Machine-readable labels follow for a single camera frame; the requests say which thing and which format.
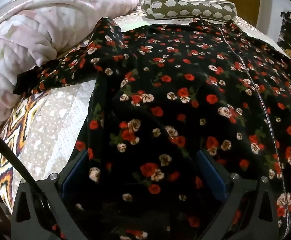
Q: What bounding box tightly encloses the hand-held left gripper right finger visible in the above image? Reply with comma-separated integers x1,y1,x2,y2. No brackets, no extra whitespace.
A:
197,150,280,240

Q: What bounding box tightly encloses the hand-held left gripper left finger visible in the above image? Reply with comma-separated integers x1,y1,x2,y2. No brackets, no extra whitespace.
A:
12,150,89,240

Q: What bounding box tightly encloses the black floral dress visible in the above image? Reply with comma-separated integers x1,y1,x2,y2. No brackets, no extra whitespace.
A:
13,16,291,240

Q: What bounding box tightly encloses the patterned bedspread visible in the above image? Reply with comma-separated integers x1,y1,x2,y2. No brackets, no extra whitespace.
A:
0,10,291,215

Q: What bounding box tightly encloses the pink quilted comforter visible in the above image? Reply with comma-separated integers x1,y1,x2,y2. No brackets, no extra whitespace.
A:
0,0,141,150

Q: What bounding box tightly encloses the green hedgehog print pillow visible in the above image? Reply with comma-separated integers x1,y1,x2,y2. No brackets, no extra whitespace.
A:
140,0,237,22

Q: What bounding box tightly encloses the black cable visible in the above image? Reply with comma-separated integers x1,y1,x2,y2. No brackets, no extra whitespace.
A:
0,124,68,240

